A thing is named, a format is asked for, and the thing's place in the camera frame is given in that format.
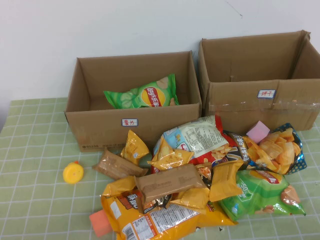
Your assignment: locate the small yellow snack pack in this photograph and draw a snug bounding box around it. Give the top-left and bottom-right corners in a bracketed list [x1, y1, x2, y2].
[147, 136, 195, 173]
[208, 159, 245, 203]
[169, 186, 211, 216]
[120, 129, 151, 166]

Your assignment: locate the brown biscuit pack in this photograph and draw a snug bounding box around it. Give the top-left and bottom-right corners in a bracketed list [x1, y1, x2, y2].
[91, 147, 149, 181]
[134, 163, 208, 204]

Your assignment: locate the white label blue border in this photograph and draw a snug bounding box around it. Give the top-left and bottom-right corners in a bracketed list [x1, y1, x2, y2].
[121, 118, 139, 127]
[257, 89, 276, 99]

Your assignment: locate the green cucumber Lay's chip bag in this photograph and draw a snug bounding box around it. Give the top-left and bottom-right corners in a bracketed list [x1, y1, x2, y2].
[103, 73, 180, 110]

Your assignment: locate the red and white chip bag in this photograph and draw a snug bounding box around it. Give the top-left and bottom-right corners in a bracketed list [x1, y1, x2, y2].
[152, 114, 232, 174]

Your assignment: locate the plain brown cardboard box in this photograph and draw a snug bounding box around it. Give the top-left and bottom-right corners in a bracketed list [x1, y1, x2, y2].
[64, 50, 203, 153]

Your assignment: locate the small black orange chip pack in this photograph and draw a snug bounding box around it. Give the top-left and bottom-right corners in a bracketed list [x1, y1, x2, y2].
[196, 163, 213, 187]
[143, 192, 173, 213]

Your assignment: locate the cardboard box with clear tape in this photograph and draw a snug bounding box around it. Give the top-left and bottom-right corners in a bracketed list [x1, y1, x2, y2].
[198, 29, 320, 132]

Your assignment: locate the pink foam block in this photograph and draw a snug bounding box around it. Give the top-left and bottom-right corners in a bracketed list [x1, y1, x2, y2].
[246, 120, 271, 145]

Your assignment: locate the yellow duck toy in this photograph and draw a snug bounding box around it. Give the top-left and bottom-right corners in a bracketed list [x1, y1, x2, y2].
[62, 161, 85, 185]

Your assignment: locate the large yellow chip bag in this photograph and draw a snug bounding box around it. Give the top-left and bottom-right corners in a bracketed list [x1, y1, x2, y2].
[100, 191, 238, 240]

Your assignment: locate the black and blue chip bag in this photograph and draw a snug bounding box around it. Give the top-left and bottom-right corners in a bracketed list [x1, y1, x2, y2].
[222, 122, 308, 176]

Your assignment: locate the orange foam block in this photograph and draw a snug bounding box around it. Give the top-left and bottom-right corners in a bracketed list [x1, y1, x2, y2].
[89, 209, 113, 238]

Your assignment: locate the green checked tablecloth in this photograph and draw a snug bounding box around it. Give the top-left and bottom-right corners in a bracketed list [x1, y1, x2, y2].
[0, 97, 320, 240]

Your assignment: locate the large green Lay's chip bag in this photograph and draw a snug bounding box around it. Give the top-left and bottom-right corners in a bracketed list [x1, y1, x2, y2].
[216, 169, 307, 222]

